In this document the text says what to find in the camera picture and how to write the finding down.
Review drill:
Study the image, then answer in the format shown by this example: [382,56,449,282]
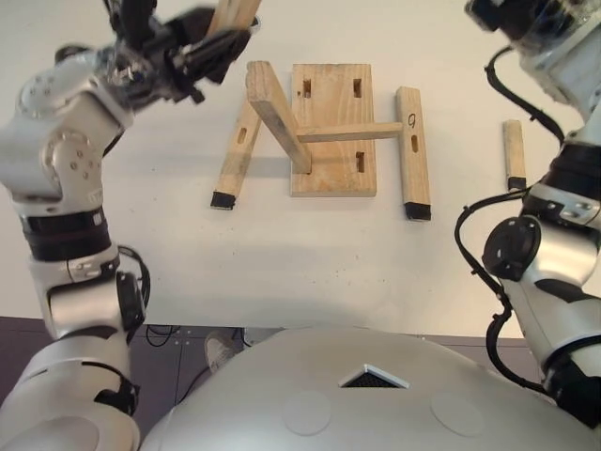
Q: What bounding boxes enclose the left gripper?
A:
[108,12,254,105]

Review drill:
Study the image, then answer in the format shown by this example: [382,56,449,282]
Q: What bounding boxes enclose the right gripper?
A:
[463,0,534,44]

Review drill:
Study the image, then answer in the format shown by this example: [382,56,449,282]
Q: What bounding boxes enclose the wooden leg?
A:
[245,60,314,177]
[394,86,434,222]
[208,99,265,210]

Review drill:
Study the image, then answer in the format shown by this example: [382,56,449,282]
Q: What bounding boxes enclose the wooden cross bar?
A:
[296,122,405,145]

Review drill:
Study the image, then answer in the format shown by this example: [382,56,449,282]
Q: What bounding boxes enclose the wooden seat board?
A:
[289,62,378,199]

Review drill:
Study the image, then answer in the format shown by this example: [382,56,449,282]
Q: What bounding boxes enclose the robot body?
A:
[137,327,601,451]

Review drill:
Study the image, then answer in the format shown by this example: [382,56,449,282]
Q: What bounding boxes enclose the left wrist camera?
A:
[103,0,165,48]

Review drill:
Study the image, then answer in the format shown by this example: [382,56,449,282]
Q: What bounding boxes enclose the black cable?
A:
[454,191,551,394]
[116,242,152,333]
[484,45,567,143]

